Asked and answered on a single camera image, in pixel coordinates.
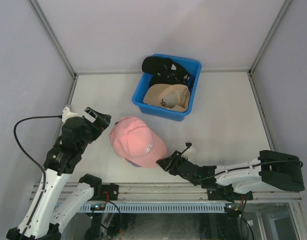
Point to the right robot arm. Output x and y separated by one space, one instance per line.
270 169

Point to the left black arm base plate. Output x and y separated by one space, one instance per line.
107 192

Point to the pink baseball cap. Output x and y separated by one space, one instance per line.
132 139

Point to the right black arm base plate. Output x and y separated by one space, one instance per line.
216 195

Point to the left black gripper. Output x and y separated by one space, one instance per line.
102 121

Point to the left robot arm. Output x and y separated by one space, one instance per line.
43 221

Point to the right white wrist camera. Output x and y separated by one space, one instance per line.
190 149

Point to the black baseball cap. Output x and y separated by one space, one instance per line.
166 71

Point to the grey slotted cable duct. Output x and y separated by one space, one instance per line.
139 208

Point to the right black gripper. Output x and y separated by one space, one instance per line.
169 164

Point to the aluminium frame post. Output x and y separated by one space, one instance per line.
38 11
272 31

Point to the left aluminium frame post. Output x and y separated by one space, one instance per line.
38 11

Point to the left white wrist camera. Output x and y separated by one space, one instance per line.
67 113

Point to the right aluminium frame post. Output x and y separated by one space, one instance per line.
272 31

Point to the aluminium front rail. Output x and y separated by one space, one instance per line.
187 193

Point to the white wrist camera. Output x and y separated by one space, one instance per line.
67 113
190 149

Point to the beige baseball cap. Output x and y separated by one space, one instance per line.
173 97

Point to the blue plastic bin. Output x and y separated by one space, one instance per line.
192 66

